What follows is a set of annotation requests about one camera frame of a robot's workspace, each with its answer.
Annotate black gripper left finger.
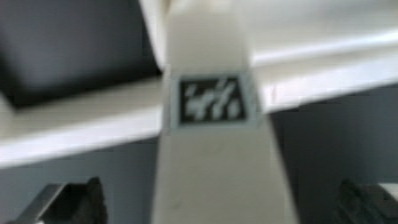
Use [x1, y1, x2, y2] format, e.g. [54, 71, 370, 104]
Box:
[15, 177, 107, 224]

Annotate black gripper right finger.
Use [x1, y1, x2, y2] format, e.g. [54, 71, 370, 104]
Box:
[333, 179, 398, 224]

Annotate white desk tabletop tray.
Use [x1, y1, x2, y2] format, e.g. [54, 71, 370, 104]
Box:
[0, 0, 398, 169]

